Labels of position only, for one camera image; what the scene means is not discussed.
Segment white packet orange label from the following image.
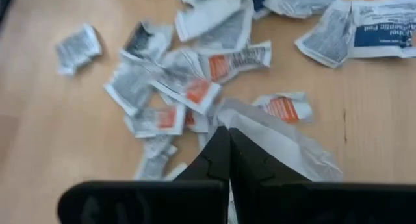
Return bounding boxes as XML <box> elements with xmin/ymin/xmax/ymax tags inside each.
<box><xmin>198</xmin><ymin>40</ymin><xmax>272</xmax><ymax>84</ymax></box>
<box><xmin>185</xmin><ymin>108</ymin><xmax>211</xmax><ymax>134</ymax></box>
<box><xmin>252</xmin><ymin>91</ymin><xmax>315</xmax><ymax>124</ymax></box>
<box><xmin>123</xmin><ymin>103</ymin><xmax>187</xmax><ymax>139</ymax></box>
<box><xmin>151</xmin><ymin>60</ymin><xmax>222</xmax><ymax>116</ymax></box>

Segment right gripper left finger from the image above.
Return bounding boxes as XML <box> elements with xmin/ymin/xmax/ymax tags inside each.
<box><xmin>58</xmin><ymin>126</ymin><xmax>231</xmax><ymax>224</ymax></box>

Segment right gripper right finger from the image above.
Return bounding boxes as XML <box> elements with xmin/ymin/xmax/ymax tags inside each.
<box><xmin>230</xmin><ymin>128</ymin><xmax>416</xmax><ymax>224</ymax></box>

